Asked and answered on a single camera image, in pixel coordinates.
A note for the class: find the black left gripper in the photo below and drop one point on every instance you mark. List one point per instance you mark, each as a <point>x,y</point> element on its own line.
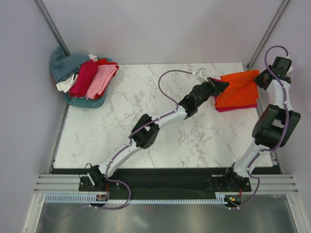
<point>217,87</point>

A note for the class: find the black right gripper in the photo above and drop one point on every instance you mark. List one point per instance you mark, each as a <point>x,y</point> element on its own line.
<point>258,79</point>

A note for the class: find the magenta t shirt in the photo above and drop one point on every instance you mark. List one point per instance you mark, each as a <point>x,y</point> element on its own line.
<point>226,109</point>

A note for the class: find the orange t shirt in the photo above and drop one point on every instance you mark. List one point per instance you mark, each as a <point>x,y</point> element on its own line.
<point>241,91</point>

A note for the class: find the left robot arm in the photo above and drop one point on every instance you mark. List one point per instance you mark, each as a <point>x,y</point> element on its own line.
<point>145,132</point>

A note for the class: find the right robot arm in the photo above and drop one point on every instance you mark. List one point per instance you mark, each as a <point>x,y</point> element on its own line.
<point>278,121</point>

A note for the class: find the pink t shirt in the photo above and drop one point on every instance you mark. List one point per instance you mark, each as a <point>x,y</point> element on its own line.
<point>101,80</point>

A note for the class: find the crimson t shirt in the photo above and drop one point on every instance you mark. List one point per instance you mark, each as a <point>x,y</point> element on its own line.
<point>84,79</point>

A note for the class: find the teal laundry basket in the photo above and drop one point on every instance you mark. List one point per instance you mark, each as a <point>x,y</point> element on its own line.
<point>97,102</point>

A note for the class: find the grey-teal t shirt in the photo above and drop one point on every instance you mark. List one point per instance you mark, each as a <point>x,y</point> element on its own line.
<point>62,66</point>

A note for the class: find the right aluminium frame post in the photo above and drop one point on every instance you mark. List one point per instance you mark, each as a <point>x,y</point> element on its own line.
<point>268,32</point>

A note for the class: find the aluminium frame post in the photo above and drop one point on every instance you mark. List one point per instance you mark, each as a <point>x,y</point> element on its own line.
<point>52,26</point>
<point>268,32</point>

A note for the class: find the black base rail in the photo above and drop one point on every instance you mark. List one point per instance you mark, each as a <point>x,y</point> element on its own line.
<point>173,183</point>

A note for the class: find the white slotted cable duct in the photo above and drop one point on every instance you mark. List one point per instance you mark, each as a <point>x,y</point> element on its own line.
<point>103,199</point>

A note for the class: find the left aluminium frame post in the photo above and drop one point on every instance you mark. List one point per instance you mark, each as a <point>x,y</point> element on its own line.
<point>52,26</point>

